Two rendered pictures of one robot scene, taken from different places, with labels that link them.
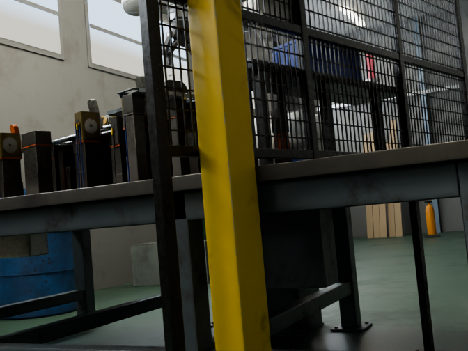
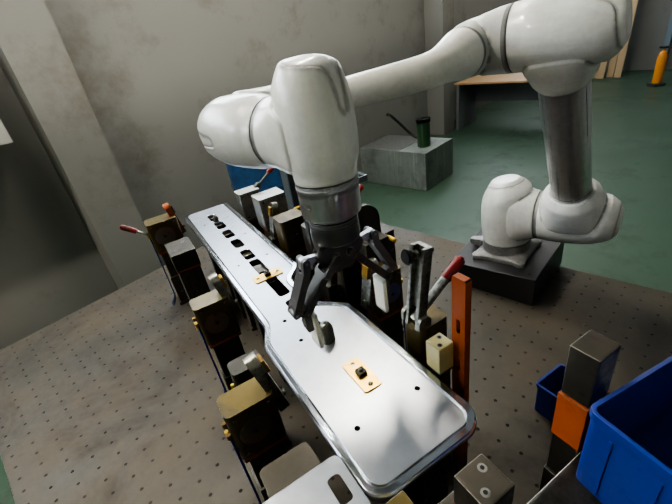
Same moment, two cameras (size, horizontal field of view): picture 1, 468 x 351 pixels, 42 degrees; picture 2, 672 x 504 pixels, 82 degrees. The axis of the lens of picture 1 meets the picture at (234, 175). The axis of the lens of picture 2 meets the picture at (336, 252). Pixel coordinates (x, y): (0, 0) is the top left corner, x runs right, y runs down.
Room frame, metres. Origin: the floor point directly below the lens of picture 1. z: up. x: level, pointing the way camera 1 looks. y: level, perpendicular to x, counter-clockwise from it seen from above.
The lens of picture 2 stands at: (1.81, -0.03, 1.57)
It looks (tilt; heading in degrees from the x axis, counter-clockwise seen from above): 29 degrees down; 21
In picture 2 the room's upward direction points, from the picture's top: 10 degrees counter-clockwise
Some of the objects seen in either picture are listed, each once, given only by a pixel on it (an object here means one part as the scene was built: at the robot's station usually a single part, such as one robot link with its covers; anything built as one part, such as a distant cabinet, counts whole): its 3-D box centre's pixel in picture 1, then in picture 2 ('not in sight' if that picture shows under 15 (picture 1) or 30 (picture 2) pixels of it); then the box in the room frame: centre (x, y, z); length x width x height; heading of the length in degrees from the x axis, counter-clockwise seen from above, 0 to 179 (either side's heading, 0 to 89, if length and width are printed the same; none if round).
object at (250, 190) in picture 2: not in sight; (260, 227); (3.15, 0.80, 0.88); 0.12 x 0.07 x 0.36; 137
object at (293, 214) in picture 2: not in sight; (303, 263); (2.85, 0.49, 0.89); 0.12 x 0.08 x 0.38; 137
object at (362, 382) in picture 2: not in sight; (361, 372); (2.30, 0.15, 1.01); 0.08 x 0.04 x 0.01; 47
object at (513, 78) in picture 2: not in sight; (508, 102); (7.95, -0.64, 0.33); 1.29 x 0.64 x 0.66; 63
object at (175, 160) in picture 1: (179, 142); not in sight; (2.05, 0.17, 0.84); 0.05 x 0.05 x 0.29; 47
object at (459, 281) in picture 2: not in sight; (460, 384); (2.34, -0.03, 0.95); 0.03 x 0.01 x 0.50; 47
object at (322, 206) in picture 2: (180, 14); (329, 197); (2.30, 0.15, 1.36); 0.09 x 0.09 x 0.06
